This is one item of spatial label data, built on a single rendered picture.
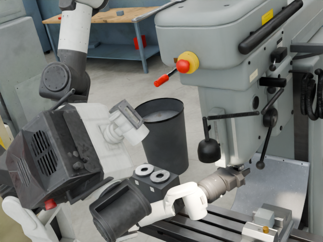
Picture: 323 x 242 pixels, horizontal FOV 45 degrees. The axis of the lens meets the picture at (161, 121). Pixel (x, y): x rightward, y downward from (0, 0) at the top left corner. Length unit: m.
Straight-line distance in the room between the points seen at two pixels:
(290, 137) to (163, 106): 2.10
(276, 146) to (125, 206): 0.95
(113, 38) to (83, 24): 6.33
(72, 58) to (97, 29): 6.55
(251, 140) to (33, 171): 0.69
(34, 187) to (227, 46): 0.65
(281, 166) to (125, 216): 0.97
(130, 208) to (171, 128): 2.30
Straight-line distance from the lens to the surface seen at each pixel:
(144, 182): 1.78
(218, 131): 1.28
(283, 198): 1.89
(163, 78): 1.16
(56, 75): 1.17
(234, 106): 1.26
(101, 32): 7.73
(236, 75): 1.16
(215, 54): 1.05
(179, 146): 3.51
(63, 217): 1.52
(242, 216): 1.81
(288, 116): 1.57
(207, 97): 1.29
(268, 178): 1.91
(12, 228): 3.01
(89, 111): 1.17
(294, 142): 1.81
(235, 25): 1.05
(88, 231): 3.35
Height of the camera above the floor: 2.12
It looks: 27 degrees down
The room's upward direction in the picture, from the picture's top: 11 degrees counter-clockwise
